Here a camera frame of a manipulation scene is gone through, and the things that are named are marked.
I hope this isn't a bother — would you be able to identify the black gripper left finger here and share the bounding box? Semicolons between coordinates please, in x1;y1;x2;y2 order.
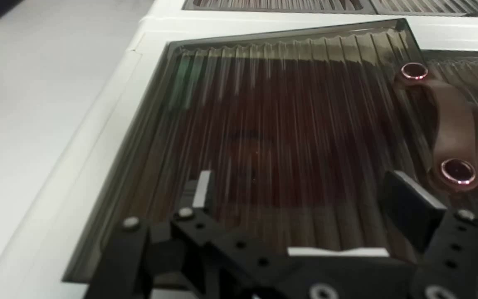
84;169;284;299

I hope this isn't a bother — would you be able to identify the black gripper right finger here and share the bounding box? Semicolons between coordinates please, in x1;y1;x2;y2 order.
378;171;478;299

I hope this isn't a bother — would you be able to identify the brown leather door handle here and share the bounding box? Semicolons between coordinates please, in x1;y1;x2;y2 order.
395;61;478;192

